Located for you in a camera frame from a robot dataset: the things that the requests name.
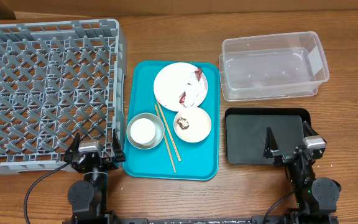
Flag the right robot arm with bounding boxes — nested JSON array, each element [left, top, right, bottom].
[[262, 121, 341, 223]]

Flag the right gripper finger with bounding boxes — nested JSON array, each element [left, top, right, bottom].
[[302, 121, 318, 138], [263, 126, 279, 158]]

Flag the large white plate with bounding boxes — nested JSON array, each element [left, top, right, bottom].
[[154, 62, 208, 112]]

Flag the white paper cup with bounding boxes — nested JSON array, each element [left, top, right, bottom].
[[129, 118, 157, 147]]

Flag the brown food scrap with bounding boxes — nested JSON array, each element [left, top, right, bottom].
[[177, 117, 190, 130]]

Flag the grey bowl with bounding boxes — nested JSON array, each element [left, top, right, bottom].
[[126, 113, 165, 150]]

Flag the white wrapper waste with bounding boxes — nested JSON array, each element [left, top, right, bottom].
[[179, 68, 206, 107]]

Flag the grey plastic dishwasher rack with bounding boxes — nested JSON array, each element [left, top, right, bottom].
[[0, 19, 127, 175]]

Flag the clear plastic waste bin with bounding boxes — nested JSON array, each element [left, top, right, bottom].
[[219, 31, 330, 102]]

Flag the pink bowl with food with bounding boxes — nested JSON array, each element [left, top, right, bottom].
[[173, 107, 212, 143]]

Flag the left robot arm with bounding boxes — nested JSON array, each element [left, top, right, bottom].
[[64, 133, 126, 224]]

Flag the teal plastic serving tray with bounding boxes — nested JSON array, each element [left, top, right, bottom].
[[123, 60, 220, 180]]

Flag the black rectangular tray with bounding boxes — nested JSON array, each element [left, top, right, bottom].
[[225, 108, 311, 165]]

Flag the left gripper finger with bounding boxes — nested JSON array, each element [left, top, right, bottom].
[[112, 129, 126, 162], [63, 133, 81, 162]]

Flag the wooden chopstick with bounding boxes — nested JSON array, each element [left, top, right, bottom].
[[154, 105, 177, 173], [157, 100, 181, 162]]

